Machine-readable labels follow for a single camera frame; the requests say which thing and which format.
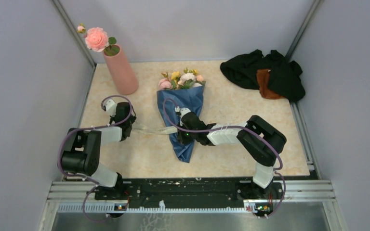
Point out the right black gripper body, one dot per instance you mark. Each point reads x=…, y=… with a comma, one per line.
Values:
x=186, y=138

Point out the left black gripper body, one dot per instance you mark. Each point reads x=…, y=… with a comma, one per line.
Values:
x=131, y=120

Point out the blue wrapping paper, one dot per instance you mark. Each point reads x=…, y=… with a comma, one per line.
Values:
x=167, y=100

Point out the cream ribbon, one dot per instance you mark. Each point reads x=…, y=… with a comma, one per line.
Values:
x=154, y=131

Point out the mixed flower bouquet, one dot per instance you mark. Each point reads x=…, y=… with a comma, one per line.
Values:
x=189, y=78

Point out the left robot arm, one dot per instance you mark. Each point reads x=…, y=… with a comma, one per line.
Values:
x=80, y=155

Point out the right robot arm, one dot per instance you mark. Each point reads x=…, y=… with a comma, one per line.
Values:
x=260, y=139

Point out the pink ceramic vase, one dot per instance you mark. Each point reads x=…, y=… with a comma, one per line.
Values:
x=120, y=70

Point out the pink rose in vase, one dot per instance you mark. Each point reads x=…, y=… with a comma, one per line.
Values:
x=97, y=40

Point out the brown cloth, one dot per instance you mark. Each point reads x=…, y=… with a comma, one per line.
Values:
x=263, y=77

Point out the black cloth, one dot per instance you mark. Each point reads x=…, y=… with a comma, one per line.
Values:
x=284, y=76

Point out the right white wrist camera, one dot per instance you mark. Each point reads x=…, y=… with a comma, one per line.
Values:
x=182, y=111

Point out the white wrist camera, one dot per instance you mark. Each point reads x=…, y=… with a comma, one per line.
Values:
x=182, y=111
x=109, y=106

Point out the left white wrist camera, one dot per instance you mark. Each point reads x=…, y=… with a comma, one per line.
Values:
x=109, y=106

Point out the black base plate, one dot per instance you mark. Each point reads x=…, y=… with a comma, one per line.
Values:
x=192, y=193

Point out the aluminium frame rail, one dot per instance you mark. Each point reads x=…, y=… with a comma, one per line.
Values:
x=305, y=205

